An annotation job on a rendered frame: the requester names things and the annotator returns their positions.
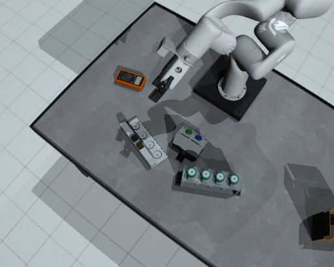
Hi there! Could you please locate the orange pocket multimeter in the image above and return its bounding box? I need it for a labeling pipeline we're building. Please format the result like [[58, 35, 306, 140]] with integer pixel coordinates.
[[115, 69, 146, 91]]

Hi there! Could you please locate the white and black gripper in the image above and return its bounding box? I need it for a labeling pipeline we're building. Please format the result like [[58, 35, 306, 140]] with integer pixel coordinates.
[[148, 54, 194, 103]]

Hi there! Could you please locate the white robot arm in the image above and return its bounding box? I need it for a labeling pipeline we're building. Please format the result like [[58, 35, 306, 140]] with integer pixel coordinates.
[[157, 0, 331, 101]]

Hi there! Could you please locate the light grey key housing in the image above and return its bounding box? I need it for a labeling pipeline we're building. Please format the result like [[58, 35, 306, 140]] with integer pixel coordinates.
[[172, 125, 208, 162]]

